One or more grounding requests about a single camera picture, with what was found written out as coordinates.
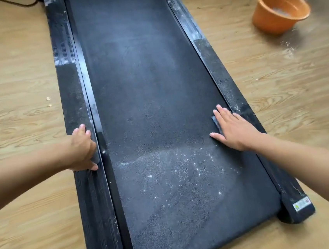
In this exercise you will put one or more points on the person's right hand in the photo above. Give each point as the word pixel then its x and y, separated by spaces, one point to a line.
pixel 238 132

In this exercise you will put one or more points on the person's left hand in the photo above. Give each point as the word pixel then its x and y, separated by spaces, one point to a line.
pixel 80 150

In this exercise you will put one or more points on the person's right thumb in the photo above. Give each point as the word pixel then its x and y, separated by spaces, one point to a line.
pixel 217 136

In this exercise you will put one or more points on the person's right middle finger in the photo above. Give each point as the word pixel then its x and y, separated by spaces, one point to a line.
pixel 224 113

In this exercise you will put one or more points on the person's right little finger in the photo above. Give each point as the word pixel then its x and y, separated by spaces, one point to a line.
pixel 239 118

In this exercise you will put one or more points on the person's left thumb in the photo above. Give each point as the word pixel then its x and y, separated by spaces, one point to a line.
pixel 94 166

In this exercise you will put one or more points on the blue-grey cleaning cloth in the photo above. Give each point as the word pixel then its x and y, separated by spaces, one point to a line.
pixel 216 122

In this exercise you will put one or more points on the person's left forearm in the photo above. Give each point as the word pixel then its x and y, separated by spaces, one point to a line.
pixel 23 178

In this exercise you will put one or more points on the person's right forearm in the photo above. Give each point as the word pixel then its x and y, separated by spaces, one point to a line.
pixel 312 168

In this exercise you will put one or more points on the black treadmill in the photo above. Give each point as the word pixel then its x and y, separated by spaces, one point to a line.
pixel 148 86

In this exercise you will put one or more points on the orange plastic basin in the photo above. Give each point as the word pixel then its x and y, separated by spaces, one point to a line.
pixel 270 18

